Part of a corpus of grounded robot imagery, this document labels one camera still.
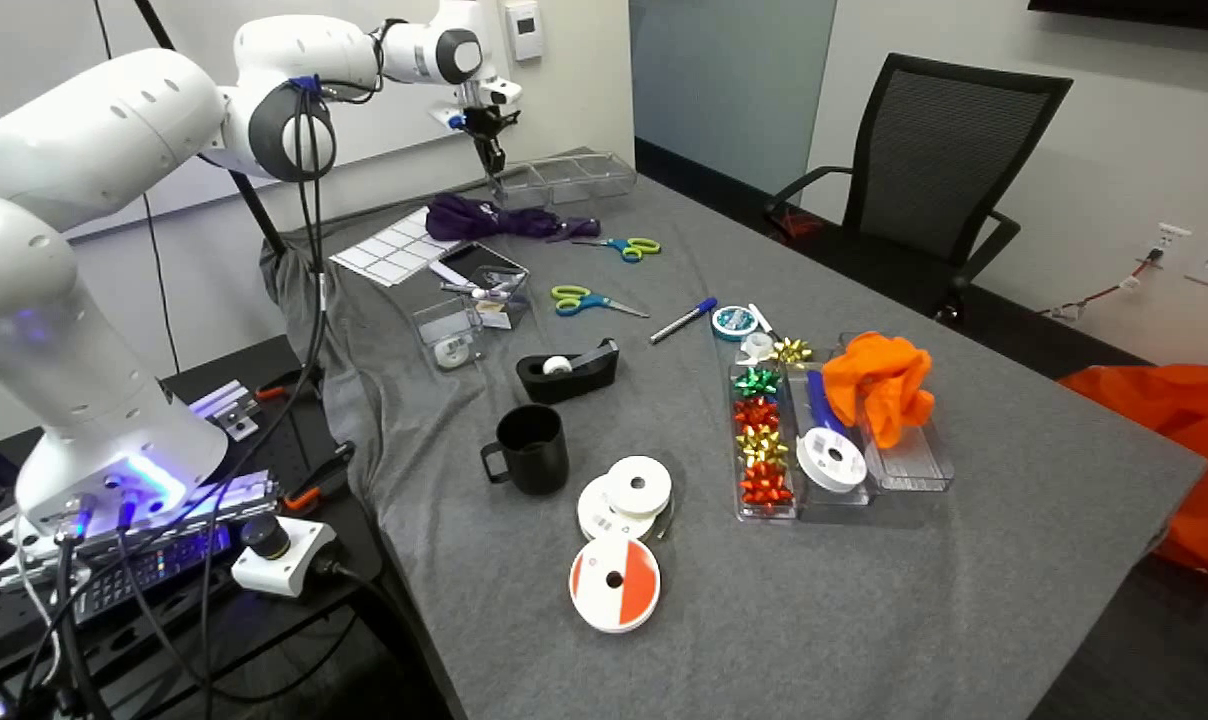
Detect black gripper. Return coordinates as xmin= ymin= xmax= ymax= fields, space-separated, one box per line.
xmin=461 ymin=101 xmax=520 ymax=174

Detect purple cloth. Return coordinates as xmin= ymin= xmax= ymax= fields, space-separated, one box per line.
xmin=422 ymin=186 xmax=605 ymax=248

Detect white box black window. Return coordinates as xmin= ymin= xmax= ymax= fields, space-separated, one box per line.
xmin=429 ymin=240 xmax=531 ymax=304

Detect clear box with tape roll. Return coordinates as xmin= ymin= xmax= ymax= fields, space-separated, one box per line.
xmin=410 ymin=293 xmax=494 ymax=374

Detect black tape dispenser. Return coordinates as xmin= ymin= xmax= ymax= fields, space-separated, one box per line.
xmin=512 ymin=336 xmax=623 ymax=407

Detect blue white pen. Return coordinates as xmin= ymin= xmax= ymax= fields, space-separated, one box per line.
xmin=647 ymin=293 xmax=725 ymax=347

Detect blue white ribbon roll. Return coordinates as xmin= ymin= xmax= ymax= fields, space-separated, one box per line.
xmin=704 ymin=298 xmax=777 ymax=342

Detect black mug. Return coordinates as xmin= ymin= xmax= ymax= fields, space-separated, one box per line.
xmin=478 ymin=399 xmax=572 ymax=498

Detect silver gift bow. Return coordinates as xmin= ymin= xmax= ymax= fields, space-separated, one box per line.
xmin=736 ymin=333 xmax=782 ymax=371

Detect black stand pole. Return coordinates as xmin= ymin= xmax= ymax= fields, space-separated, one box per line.
xmin=129 ymin=0 xmax=293 ymax=256

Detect yellow gift bow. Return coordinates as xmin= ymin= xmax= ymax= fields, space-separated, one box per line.
xmin=768 ymin=333 xmax=820 ymax=371

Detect small silver box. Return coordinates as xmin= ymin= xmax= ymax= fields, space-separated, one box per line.
xmin=180 ymin=374 xmax=266 ymax=443

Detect clear box of gift bows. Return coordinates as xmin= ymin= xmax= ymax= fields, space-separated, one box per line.
xmin=725 ymin=361 xmax=804 ymax=528

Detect orange crumpled tissue paper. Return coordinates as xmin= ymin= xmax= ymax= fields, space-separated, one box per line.
xmin=820 ymin=327 xmax=942 ymax=454

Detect black mesh office chair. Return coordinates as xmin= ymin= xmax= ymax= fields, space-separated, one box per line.
xmin=761 ymin=51 xmax=1078 ymax=324

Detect red white ribbon spool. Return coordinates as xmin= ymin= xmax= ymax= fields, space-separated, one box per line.
xmin=565 ymin=531 xmax=670 ymax=639

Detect white box black knob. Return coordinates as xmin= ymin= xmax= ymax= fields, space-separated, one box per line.
xmin=229 ymin=513 xmax=341 ymax=601

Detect white spool purple ribbon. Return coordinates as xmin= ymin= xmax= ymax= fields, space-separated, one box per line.
xmin=789 ymin=366 xmax=876 ymax=502

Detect clear plastic box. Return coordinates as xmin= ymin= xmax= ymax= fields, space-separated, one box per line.
xmin=861 ymin=415 xmax=957 ymax=498

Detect grey electronics box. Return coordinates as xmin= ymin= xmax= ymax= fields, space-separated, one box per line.
xmin=0 ymin=464 xmax=282 ymax=633

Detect grey table cloth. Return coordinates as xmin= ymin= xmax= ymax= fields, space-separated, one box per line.
xmin=261 ymin=154 xmax=1208 ymax=720

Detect orange bag on floor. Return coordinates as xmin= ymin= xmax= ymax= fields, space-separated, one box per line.
xmin=1062 ymin=361 xmax=1208 ymax=588

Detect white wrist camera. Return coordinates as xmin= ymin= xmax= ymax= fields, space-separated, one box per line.
xmin=440 ymin=73 xmax=527 ymax=132

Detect white wall thermostat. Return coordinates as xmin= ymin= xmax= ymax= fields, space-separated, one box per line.
xmin=500 ymin=0 xmax=554 ymax=68

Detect green blue handled scissors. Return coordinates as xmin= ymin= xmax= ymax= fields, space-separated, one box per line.
xmin=543 ymin=280 xmax=658 ymax=324
xmin=572 ymin=233 xmax=670 ymax=268

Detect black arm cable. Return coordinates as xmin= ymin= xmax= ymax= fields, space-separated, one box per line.
xmin=282 ymin=73 xmax=344 ymax=385

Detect black wall television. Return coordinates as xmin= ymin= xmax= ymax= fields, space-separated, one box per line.
xmin=1024 ymin=0 xmax=1208 ymax=34

